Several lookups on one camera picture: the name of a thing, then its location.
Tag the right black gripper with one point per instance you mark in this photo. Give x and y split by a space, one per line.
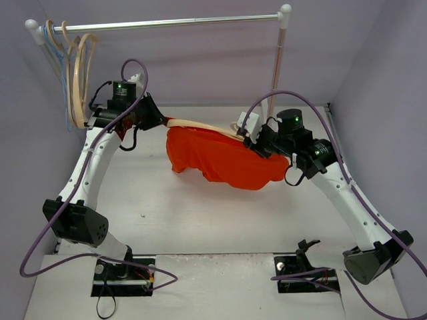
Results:
259 141

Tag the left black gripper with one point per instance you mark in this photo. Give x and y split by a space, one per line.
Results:
147 111

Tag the wooden hanger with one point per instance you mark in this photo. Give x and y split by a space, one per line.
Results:
78 60
194 124
71 83

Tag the orange t shirt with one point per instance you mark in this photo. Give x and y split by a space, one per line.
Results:
221 159

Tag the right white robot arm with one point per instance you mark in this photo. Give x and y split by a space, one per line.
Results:
379 245

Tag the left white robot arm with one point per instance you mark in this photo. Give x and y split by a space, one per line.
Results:
73 215

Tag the silver white clothes rack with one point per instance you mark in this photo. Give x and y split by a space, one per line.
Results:
51 42

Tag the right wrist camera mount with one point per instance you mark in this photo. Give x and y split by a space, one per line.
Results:
252 126

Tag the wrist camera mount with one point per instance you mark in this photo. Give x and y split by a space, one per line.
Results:
252 126
138 79

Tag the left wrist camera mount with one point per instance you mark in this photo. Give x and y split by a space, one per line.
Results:
138 79

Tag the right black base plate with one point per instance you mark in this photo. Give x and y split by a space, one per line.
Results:
294 276

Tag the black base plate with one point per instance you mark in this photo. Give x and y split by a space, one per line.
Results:
294 276
121 280

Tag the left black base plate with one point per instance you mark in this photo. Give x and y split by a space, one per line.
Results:
121 280

